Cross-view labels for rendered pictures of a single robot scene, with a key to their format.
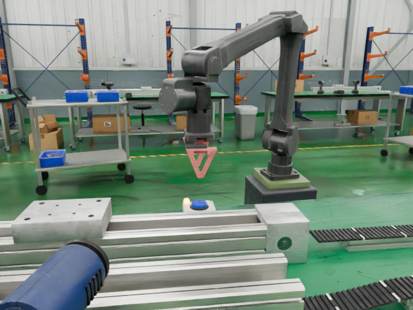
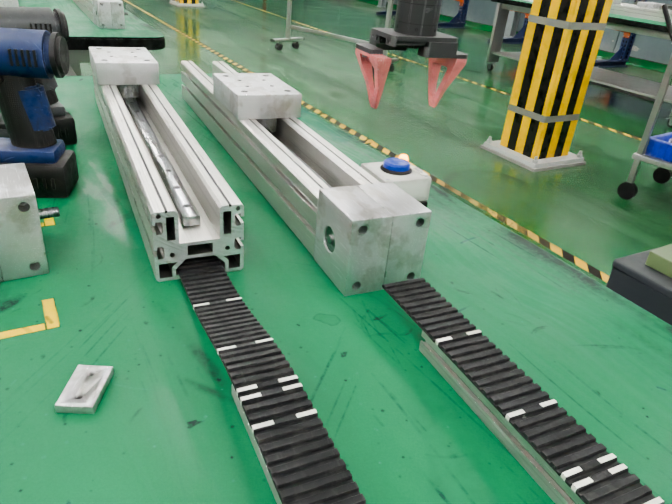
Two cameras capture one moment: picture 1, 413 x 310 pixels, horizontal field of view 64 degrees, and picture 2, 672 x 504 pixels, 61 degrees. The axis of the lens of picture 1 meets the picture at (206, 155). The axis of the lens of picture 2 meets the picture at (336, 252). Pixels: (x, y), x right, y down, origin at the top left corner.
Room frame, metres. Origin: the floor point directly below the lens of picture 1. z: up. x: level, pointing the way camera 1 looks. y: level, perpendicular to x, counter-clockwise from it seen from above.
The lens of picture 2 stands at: (0.41, -0.71, 1.13)
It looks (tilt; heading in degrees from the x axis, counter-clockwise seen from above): 28 degrees down; 69
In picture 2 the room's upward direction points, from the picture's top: 6 degrees clockwise
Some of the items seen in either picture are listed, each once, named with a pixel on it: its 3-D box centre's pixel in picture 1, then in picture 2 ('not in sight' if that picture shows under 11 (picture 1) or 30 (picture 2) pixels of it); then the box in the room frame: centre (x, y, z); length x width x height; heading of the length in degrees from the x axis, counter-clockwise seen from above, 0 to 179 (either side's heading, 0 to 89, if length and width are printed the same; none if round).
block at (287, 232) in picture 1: (277, 229); (378, 235); (0.67, -0.16, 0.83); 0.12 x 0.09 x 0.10; 7
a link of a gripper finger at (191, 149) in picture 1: (200, 156); (386, 73); (0.73, 0.01, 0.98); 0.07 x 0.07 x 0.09; 7
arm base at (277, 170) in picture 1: (280, 164); not in sight; (1.13, -0.27, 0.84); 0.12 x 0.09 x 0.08; 110
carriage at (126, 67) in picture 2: not in sight; (123, 72); (0.39, 0.51, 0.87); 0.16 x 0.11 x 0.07; 97
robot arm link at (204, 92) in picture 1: (196, 97); not in sight; (0.77, 0.02, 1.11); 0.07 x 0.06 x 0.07; 140
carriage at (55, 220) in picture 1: (67, 224); (255, 102); (0.61, 0.28, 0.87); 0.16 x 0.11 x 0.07; 97
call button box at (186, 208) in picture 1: (199, 218); (388, 188); (0.76, 0.02, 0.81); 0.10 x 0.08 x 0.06; 7
